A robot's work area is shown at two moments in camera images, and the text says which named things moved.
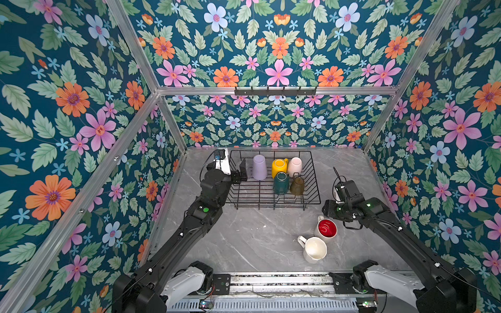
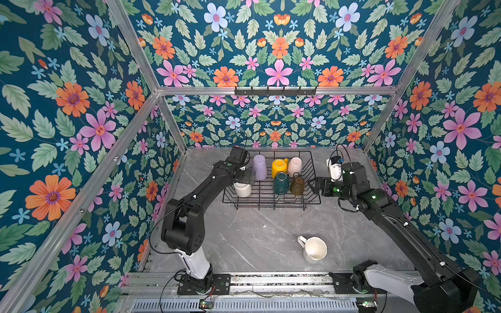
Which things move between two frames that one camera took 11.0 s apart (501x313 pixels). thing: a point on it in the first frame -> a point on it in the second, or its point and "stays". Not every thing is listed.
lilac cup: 259,168 stays
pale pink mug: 295,167 stays
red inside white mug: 325,228 -> 242,190
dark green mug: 281,182 stays
